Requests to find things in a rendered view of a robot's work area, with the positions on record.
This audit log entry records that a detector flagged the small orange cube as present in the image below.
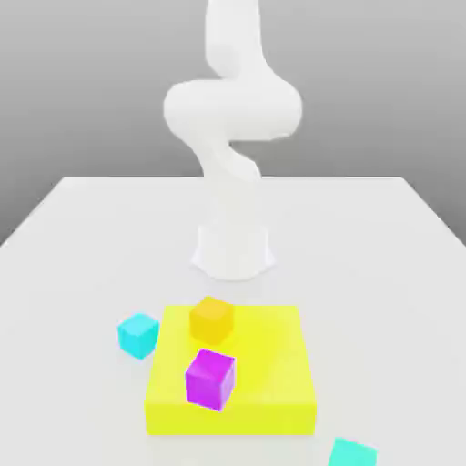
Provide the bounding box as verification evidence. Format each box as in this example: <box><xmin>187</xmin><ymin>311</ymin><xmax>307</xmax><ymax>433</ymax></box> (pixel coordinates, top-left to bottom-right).
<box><xmin>188</xmin><ymin>295</ymin><xmax>235</xmax><ymax>346</ymax></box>

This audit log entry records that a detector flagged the small cyan cube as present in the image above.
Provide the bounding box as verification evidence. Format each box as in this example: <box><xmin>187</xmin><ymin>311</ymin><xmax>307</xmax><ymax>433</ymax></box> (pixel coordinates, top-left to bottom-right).
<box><xmin>116</xmin><ymin>312</ymin><xmax>160</xmax><ymax>360</ymax></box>

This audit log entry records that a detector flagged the small magenta cube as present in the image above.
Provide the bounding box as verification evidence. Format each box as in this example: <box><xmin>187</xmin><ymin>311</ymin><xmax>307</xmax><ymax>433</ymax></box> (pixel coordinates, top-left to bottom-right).
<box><xmin>184</xmin><ymin>349</ymin><xmax>237</xmax><ymax>413</ymax></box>

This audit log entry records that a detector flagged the small turquoise cube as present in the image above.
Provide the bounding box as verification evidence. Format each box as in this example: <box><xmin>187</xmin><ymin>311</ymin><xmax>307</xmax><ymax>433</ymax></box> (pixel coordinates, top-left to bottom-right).
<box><xmin>328</xmin><ymin>437</ymin><xmax>379</xmax><ymax>466</ymax></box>

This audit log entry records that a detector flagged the large yellow box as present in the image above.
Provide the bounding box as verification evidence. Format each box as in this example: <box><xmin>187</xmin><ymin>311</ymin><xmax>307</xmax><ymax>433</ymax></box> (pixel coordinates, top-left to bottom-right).
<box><xmin>144</xmin><ymin>304</ymin><xmax>317</xmax><ymax>437</ymax></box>

